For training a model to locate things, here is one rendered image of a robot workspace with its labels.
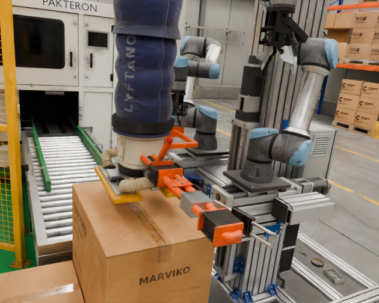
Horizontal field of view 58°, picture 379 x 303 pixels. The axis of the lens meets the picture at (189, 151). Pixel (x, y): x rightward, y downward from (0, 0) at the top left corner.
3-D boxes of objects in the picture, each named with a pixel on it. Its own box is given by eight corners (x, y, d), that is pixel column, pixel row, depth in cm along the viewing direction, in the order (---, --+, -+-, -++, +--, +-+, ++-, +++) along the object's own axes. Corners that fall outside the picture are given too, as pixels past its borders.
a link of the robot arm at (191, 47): (194, 126, 187) (207, 33, 194) (167, 123, 188) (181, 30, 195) (195, 130, 199) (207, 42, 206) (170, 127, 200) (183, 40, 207)
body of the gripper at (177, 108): (172, 117, 157) (174, 91, 154) (165, 113, 165) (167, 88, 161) (187, 117, 161) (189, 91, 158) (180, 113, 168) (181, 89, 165)
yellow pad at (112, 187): (94, 169, 143) (94, 159, 141) (117, 168, 147) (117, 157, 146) (114, 204, 114) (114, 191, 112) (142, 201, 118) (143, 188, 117)
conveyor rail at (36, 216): (21, 147, 365) (20, 130, 360) (26, 147, 367) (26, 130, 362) (38, 278, 171) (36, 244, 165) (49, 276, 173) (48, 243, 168)
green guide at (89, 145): (76, 132, 387) (76, 124, 384) (85, 132, 392) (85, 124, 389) (113, 186, 252) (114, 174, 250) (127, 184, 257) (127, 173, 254)
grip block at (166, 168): (146, 178, 112) (147, 162, 110) (173, 176, 116) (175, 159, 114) (155, 188, 105) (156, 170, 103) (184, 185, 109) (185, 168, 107)
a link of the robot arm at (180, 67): (190, 56, 160) (187, 57, 152) (187, 80, 163) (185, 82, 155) (173, 55, 161) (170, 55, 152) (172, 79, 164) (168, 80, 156)
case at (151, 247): (72, 260, 165) (71, 183, 154) (149, 244, 184) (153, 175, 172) (104, 359, 115) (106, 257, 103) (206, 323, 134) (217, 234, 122)
